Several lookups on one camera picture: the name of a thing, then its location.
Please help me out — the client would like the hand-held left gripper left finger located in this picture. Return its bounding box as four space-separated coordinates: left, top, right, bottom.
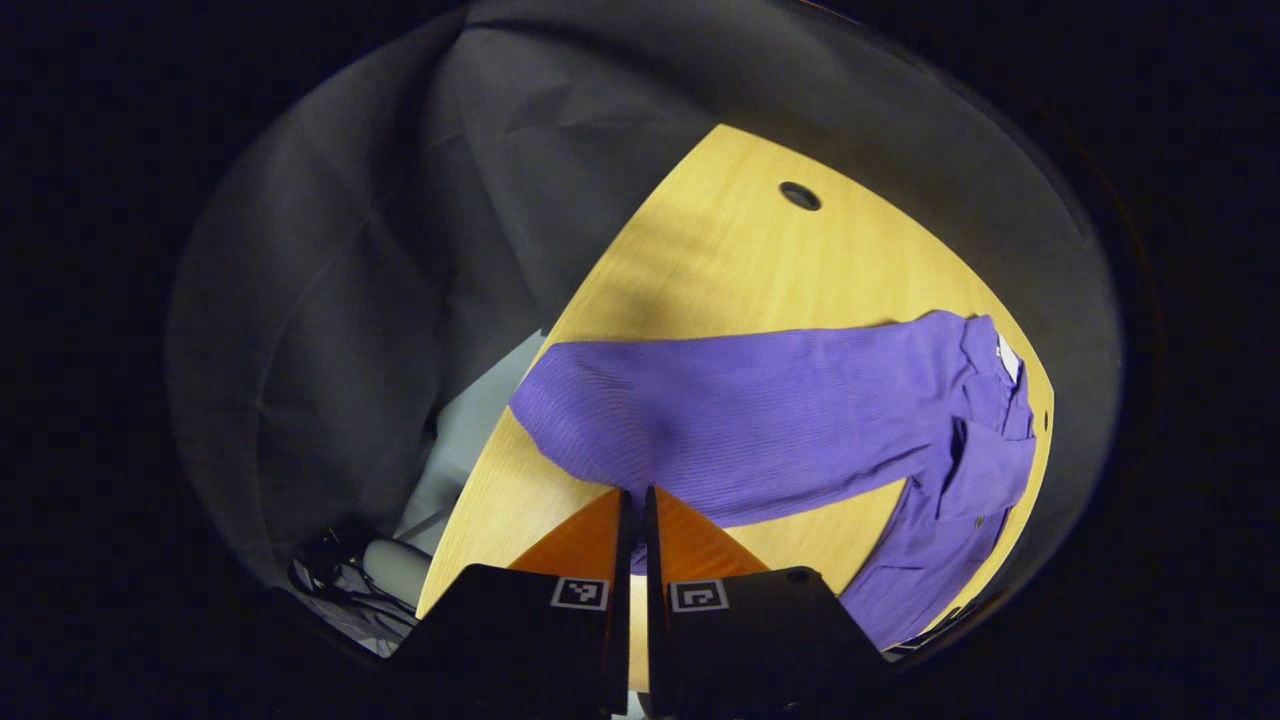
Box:
385 487 633 719

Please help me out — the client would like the white rounded object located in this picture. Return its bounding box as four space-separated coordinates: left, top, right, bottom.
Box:
362 538 433 606

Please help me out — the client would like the black backdrop cloth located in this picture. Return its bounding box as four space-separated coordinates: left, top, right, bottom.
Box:
165 0 1126 601

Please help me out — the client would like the purple knit cardigan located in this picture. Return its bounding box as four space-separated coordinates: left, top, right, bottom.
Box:
508 310 1038 651

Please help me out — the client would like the tangle of dark cables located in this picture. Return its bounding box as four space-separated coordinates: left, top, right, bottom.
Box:
288 528 421 653

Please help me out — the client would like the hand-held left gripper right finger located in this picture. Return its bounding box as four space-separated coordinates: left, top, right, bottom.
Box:
643 485 901 719

